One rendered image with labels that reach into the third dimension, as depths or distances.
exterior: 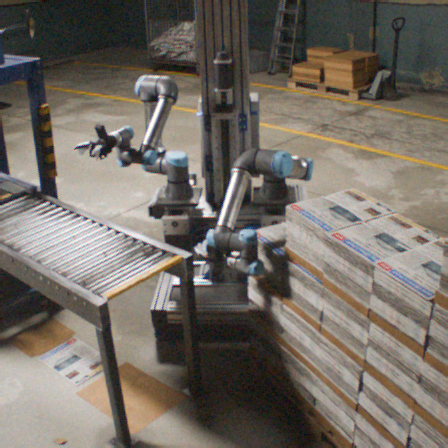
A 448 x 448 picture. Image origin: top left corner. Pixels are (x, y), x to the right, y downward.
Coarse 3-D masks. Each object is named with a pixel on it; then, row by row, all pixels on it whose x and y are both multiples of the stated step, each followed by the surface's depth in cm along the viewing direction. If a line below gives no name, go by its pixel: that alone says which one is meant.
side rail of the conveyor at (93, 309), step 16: (0, 256) 290; (16, 256) 279; (16, 272) 283; (32, 272) 270; (48, 272) 265; (48, 288) 265; (64, 288) 254; (80, 288) 252; (64, 304) 260; (80, 304) 250; (96, 304) 241; (96, 320) 245
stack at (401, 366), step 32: (256, 288) 293; (288, 288) 267; (320, 288) 243; (288, 320) 272; (320, 320) 249; (352, 320) 229; (288, 352) 279; (320, 352) 253; (384, 352) 215; (320, 384) 260; (352, 384) 236; (416, 384) 201; (352, 416) 242; (384, 416) 221
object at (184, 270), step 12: (24, 192) 354; (36, 192) 351; (60, 204) 333; (84, 216) 317; (96, 216) 316; (108, 228) 306; (120, 228) 303; (144, 240) 290; (156, 240) 290; (168, 252) 280; (180, 252) 279; (180, 264) 277; (192, 264) 278; (180, 276) 281; (192, 276) 280
